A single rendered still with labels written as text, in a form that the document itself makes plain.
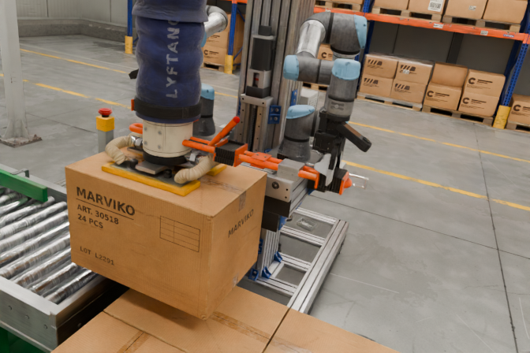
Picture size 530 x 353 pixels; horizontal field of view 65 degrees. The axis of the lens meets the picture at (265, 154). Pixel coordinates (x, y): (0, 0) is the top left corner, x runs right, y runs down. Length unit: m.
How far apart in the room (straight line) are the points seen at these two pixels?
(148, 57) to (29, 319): 1.04
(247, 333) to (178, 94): 0.89
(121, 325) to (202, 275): 0.42
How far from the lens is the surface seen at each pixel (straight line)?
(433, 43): 9.62
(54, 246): 2.14
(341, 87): 1.19
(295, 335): 1.69
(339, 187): 1.27
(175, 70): 1.35
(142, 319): 1.71
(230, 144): 1.42
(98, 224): 1.60
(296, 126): 1.81
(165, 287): 1.53
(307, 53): 1.35
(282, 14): 1.97
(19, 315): 1.87
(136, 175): 1.47
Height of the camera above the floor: 1.70
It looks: 21 degrees down
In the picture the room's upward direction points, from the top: 7 degrees clockwise
